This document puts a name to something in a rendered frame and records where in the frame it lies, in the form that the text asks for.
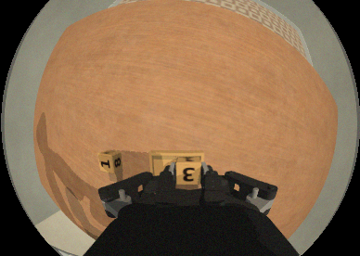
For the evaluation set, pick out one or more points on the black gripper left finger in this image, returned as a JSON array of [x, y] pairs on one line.
[[125, 192]]

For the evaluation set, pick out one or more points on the tan number cube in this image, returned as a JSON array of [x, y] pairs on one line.
[[188, 170], [110, 161]]

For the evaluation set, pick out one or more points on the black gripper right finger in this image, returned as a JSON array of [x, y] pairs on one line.
[[251, 190]]

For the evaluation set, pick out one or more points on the small tan open tray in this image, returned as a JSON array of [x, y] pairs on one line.
[[159, 159]]

